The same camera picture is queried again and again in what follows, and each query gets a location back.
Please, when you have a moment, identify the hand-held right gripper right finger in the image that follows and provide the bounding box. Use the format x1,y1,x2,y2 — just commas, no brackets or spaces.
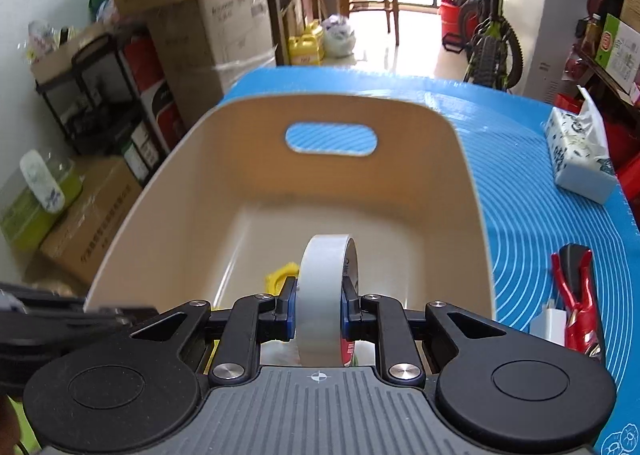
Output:
340,280,508,383

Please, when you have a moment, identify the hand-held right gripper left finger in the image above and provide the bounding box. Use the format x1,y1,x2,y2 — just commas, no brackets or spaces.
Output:
129,277,299,383

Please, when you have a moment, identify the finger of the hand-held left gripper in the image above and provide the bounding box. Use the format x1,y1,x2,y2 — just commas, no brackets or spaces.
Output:
22,297,160,336

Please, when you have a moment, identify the white tape roll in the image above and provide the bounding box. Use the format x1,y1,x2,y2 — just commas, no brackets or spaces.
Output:
298,234,361,368

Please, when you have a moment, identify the white tube with label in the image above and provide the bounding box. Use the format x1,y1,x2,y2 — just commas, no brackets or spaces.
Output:
341,339,373,367

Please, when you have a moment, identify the beige plastic storage bin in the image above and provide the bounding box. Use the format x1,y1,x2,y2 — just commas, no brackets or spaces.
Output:
84,94,496,368

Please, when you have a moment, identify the brown printed cardboard box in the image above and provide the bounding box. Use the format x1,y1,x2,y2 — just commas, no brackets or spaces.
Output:
40,155,143,288

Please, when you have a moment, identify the green plastic food container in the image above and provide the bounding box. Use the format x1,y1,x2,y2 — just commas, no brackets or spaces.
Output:
0,150,83,251

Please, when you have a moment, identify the white charger with prongs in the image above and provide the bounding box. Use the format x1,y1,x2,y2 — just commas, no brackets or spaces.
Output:
530,302,568,346

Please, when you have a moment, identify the blue silicone baking mat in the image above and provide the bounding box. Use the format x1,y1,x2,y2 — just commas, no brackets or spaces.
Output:
220,66,640,455

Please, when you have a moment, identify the black metal rack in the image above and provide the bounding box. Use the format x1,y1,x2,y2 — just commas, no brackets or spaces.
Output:
35,32,171,160

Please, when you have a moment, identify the red and white carton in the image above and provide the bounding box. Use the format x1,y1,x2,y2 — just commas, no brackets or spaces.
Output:
125,35,186,146

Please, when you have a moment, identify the red toy figure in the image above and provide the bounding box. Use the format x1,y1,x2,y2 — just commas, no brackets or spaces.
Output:
550,252,606,361

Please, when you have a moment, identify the black oblong case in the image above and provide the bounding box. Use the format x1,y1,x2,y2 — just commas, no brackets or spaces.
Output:
559,244,596,286

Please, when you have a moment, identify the small cardboard box of clutter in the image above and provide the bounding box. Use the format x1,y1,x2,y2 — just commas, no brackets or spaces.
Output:
27,22,113,83

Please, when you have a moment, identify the yellow oil jug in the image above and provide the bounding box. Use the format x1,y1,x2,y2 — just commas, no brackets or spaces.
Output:
289,20,326,66

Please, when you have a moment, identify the white patterned tissue box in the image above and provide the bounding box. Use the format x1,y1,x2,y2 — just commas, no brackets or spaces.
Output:
544,85,618,206

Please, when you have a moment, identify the knotted white plastic bag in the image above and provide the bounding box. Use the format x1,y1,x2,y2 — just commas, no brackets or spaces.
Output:
322,15,357,58

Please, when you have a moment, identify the plastic-wrapped cardboard box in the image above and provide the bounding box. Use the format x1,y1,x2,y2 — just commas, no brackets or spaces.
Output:
147,0,278,128

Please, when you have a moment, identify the green and black bicycle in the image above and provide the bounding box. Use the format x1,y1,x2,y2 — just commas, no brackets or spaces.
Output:
435,0,523,90

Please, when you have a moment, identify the red paper bag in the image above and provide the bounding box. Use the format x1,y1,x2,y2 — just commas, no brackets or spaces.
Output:
617,155,640,220

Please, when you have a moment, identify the red plastic bucket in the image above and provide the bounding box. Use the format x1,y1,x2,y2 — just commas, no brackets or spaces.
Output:
440,0,473,38

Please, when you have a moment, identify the dark wooden side table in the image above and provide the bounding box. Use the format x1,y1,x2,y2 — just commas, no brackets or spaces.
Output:
570,45,640,108

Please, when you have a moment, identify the dark sauce bottle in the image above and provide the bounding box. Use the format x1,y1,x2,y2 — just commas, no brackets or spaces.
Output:
582,14,603,53

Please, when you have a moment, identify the green and white carton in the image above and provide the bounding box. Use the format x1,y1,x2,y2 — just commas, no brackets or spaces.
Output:
595,14,640,96

